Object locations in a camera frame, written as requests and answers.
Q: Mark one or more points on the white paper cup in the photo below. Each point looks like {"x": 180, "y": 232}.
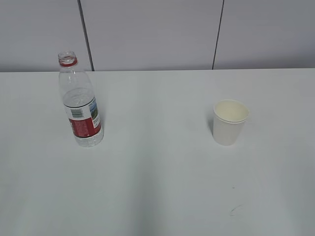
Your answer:
{"x": 229, "y": 119}

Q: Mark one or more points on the clear plastic water bottle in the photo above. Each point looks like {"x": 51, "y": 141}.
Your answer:
{"x": 79, "y": 101}

